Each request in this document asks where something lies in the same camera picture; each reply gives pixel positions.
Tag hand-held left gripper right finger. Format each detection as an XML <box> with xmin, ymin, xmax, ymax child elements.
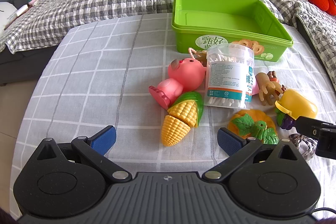
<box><xmin>202</xmin><ymin>127</ymin><xmax>302</xmax><ymax>182</ymax></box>

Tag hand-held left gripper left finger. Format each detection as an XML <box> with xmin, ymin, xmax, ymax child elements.
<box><xmin>36</xmin><ymin>126</ymin><xmax>132</xmax><ymax>184</ymax></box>

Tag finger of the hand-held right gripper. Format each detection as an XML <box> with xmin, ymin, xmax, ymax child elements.
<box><xmin>295</xmin><ymin>116</ymin><xmax>336</xmax><ymax>161</ymax></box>

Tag clear plastic piece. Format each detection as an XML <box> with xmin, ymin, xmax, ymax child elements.
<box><xmin>289</xmin><ymin>133</ymin><xmax>318</xmax><ymax>161</ymax></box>

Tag purple toy grapes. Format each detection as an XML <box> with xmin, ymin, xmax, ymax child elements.
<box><xmin>276</xmin><ymin>106</ymin><xmax>298</xmax><ymax>131</ymax></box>

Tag yellow toy fruit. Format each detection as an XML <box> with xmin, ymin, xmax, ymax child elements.
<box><xmin>274</xmin><ymin>89</ymin><xmax>318</xmax><ymax>119</ymax></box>

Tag orange toy pumpkin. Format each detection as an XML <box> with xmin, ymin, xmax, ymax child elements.
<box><xmin>227</xmin><ymin>109</ymin><xmax>279</xmax><ymax>145</ymax></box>

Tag yellow toy corn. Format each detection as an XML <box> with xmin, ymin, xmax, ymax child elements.
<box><xmin>161</xmin><ymin>91</ymin><xmax>205</xmax><ymax>147</ymax></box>

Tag amber rubber hand toy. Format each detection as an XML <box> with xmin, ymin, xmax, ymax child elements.
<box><xmin>255</xmin><ymin>72</ymin><xmax>284</xmax><ymax>106</ymax></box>

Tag small brown orange figurine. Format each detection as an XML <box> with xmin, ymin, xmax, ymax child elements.
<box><xmin>266</xmin><ymin>70</ymin><xmax>287</xmax><ymax>91</ymax></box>

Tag clear cotton swab jar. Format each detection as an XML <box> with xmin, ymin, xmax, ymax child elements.
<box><xmin>204</xmin><ymin>43</ymin><xmax>256</xmax><ymax>109</ymax></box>

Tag pink pig toy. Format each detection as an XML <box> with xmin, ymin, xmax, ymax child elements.
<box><xmin>148</xmin><ymin>57</ymin><xmax>208</xmax><ymax>110</ymax></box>

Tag beige starfish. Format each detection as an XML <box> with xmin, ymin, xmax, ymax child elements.
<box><xmin>188</xmin><ymin>47</ymin><xmax>208</xmax><ymax>62</ymax></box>

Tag green plastic box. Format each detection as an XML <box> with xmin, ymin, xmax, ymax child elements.
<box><xmin>171</xmin><ymin>0</ymin><xmax>294</xmax><ymax>62</ymax></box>

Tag grey grid cloth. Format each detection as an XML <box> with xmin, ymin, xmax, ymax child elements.
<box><xmin>12</xmin><ymin>13</ymin><xmax>336</xmax><ymax>219</ymax></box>

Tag white cushion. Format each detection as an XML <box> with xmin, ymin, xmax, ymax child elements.
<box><xmin>0</xmin><ymin>1</ymin><xmax>17</xmax><ymax>30</ymax></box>

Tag black cable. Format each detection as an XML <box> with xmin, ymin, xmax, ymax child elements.
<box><xmin>314</xmin><ymin>207</ymin><xmax>336</xmax><ymax>214</ymax></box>

